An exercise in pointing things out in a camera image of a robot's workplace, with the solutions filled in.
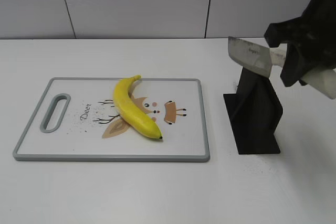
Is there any white grey-rimmed cutting board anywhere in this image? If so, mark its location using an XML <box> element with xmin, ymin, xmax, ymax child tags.
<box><xmin>13</xmin><ymin>77</ymin><xmax>210</xmax><ymax>162</ymax></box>

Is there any yellow plastic banana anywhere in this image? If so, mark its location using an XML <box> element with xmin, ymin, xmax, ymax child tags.
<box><xmin>113</xmin><ymin>75</ymin><xmax>163</xmax><ymax>140</ymax></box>

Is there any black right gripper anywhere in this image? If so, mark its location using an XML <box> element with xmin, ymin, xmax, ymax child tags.
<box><xmin>264</xmin><ymin>0</ymin><xmax>335</xmax><ymax>87</ymax></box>

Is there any white-handled kitchen knife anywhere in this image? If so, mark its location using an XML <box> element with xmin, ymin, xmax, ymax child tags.
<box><xmin>228</xmin><ymin>37</ymin><xmax>335</xmax><ymax>100</ymax></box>

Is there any black knife stand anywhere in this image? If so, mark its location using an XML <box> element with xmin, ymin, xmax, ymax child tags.
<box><xmin>223</xmin><ymin>68</ymin><xmax>283</xmax><ymax>155</ymax></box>

